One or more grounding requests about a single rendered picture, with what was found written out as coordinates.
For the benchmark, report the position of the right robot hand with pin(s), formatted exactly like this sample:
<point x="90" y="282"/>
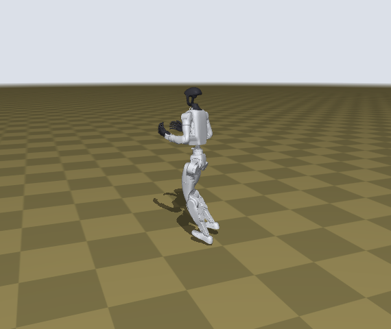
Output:
<point x="178" y="125"/>

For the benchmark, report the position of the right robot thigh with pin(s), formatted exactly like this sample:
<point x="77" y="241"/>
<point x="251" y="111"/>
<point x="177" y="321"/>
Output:
<point x="197" y="176"/>

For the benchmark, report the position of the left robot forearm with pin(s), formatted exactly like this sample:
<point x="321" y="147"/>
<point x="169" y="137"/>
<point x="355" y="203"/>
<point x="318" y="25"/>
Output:
<point x="175" y="139"/>

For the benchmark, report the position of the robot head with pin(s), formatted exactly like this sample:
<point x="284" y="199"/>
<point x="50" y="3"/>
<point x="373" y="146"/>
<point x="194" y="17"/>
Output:
<point x="193" y="92"/>

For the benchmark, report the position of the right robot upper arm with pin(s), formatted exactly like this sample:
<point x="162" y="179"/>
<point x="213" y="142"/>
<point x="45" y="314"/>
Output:
<point x="209" y="130"/>

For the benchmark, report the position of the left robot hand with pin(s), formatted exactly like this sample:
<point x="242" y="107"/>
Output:
<point x="161" y="130"/>

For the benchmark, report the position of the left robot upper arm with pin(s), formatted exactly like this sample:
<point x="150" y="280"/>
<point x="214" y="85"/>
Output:
<point x="186" y="119"/>

